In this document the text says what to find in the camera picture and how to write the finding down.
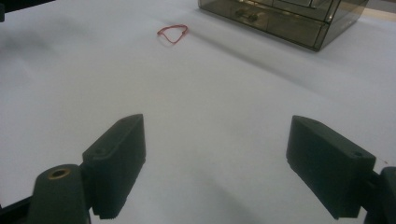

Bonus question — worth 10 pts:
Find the red rubber band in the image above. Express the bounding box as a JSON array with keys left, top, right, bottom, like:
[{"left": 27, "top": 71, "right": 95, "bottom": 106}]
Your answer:
[{"left": 156, "top": 24, "right": 190, "bottom": 46}]

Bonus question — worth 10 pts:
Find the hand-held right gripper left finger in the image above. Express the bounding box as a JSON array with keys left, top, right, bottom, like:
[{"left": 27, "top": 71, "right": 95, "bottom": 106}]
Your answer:
[{"left": 81, "top": 113, "right": 147, "bottom": 220}]

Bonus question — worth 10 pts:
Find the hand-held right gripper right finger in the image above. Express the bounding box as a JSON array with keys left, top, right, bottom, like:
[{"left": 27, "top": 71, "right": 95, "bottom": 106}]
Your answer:
[{"left": 286, "top": 115, "right": 377, "bottom": 220}]

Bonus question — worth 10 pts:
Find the smoky transparent drawer organizer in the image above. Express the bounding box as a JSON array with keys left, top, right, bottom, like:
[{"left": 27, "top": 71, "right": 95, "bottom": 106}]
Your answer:
[{"left": 197, "top": 0, "right": 371, "bottom": 52}]

